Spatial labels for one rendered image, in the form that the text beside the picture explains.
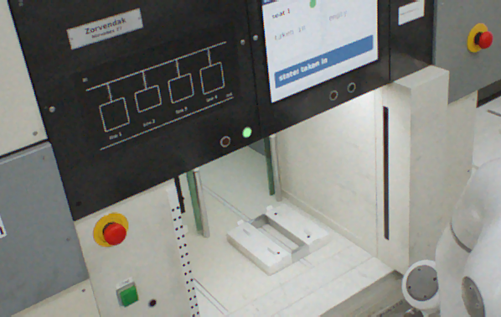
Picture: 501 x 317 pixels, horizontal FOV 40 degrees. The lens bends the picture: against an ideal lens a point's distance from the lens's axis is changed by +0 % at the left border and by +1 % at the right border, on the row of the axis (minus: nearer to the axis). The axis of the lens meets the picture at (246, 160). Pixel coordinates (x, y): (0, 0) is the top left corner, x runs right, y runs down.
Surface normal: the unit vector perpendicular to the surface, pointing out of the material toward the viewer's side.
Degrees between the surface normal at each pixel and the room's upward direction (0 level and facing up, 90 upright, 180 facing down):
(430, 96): 90
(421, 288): 45
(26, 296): 90
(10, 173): 90
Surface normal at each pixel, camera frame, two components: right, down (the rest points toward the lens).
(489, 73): 0.57, 0.36
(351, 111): -0.81, 0.37
